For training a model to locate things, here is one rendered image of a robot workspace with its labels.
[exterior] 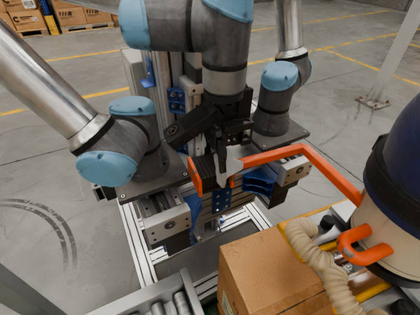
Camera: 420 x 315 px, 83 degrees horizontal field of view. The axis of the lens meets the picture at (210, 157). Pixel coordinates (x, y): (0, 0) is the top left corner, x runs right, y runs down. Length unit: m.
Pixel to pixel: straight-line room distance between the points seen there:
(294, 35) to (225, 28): 0.60
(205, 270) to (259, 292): 0.83
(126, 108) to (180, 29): 0.31
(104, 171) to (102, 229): 1.47
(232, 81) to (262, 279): 0.49
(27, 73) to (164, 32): 0.27
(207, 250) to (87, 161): 1.11
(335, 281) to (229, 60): 0.40
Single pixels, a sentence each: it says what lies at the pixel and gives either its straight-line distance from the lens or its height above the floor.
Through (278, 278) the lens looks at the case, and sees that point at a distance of 0.69.
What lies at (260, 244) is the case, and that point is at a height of 0.94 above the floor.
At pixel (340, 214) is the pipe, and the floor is 1.10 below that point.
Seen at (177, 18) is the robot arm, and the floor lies 1.50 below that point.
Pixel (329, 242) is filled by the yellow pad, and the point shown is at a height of 1.07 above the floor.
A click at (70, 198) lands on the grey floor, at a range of 2.32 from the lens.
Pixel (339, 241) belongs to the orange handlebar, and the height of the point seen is 1.19.
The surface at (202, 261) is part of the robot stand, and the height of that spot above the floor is 0.21.
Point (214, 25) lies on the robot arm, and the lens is 0.37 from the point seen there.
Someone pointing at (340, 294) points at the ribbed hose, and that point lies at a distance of 0.50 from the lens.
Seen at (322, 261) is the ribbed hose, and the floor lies 1.14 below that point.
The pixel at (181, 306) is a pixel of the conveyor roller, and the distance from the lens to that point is 1.07.
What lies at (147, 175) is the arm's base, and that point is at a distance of 0.73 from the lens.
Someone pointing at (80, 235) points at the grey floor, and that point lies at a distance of 2.04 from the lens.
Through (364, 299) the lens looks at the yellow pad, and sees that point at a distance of 0.60.
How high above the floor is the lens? 1.57
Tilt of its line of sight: 42 degrees down
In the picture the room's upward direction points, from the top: straight up
